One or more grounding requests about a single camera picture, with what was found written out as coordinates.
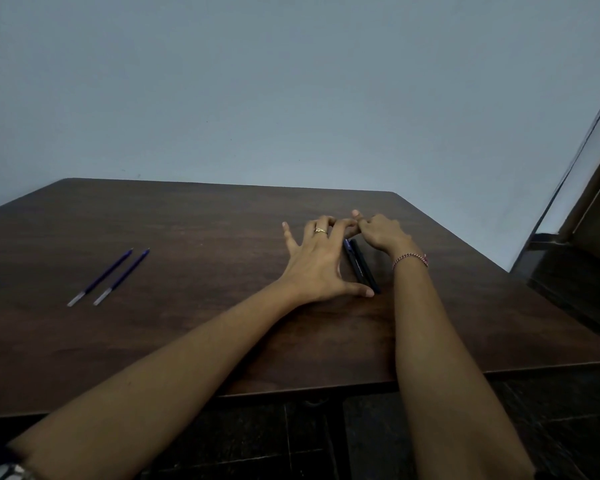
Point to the dark table leg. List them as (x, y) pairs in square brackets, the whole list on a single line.
[(339, 439)]

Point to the person's left thumb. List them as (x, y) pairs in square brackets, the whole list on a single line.
[(357, 290)]

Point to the blue pen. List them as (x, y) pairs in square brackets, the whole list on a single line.
[(352, 262)]

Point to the person's right hand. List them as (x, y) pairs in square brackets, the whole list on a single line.
[(385, 234)]

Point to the person's left little finger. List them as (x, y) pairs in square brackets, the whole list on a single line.
[(290, 237)]

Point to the person's right forearm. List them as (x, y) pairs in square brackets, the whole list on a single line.
[(440, 374)]

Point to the dark door frame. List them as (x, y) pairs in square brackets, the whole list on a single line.
[(575, 214)]

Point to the person's right fingers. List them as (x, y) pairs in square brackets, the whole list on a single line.
[(366, 222)]

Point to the person's left hand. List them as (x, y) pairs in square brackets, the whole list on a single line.
[(317, 267)]

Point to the silver wristwatch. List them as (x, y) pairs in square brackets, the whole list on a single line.
[(7, 472)]

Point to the person's left forearm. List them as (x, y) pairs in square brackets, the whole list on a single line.
[(170, 374)]

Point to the black pen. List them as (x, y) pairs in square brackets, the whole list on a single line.
[(367, 272)]

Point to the blue pen refill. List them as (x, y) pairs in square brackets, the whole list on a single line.
[(123, 275), (102, 276)]

